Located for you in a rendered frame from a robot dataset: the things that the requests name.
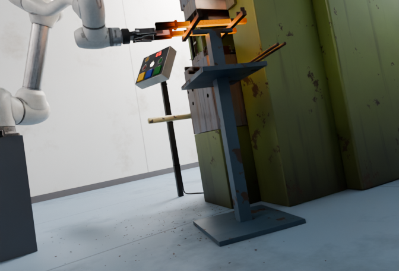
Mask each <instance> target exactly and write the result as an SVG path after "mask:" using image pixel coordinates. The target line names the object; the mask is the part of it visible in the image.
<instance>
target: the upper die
mask: <svg viewBox="0 0 399 271"><path fill-rule="evenodd" d="M196 9H201V12H202V14H203V16H204V15H205V14H206V13H207V12H229V10H227V7H226V0H190V1H189V2H188V3H187V4H186V6H185V7H184V8H183V11H184V15H185V21H190V20H193V19H194V13H197V11H196Z"/></svg>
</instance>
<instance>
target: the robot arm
mask: <svg viewBox="0 0 399 271"><path fill-rule="evenodd" d="M9 1H10V2H11V3H12V4H14V5H15V6H17V7H19V8H21V9H22V10H24V11H26V12H28V14H29V17H30V22H31V23H32V24H31V32H30V39H29V44H28V51H27V59H26V67H25V71H24V79H23V86H22V87H21V88H20V89H18V90H17V92H16V94H15V96H12V95H11V93H10V92H9V91H8V90H7V89H4V88H2V87H0V137H9V136H20V133H17V132H16V128H15V125H35V124H39V123H41V122H43V121H45V120H47V119H48V117H49V115H50V106H49V104H48V102H47V101H46V95H45V94H44V92H43V91H42V83H43V76H44V71H45V64H46V57H47V52H48V44H49V37H50V30H51V29H52V28H53V27H54V26H55V24H56V22H59V21H60V20H61V19H62V17H63V16H64V9H65V8H67V7H68V6H70V5H72V9H73V11H74V12H75V13H76V14H77V15H78V16H79V18H80V19H81V20H82V24H83V27H80V28H78V29H76V30H75V31H74V39H75V43H76V45H77V46H78V47H79V48H83V49H104V48H107V47H113V46H122V44H123V45H127V44H130V43H131V41H133V43H140V42H152V41H154V34H155V35H156V36H159V35H170V32H169V30H156V29H155V27H152V28H143V29H136V28H135V31H129V29H120V28H119V27H106V11H105V3H104V0H9Z"/></svg>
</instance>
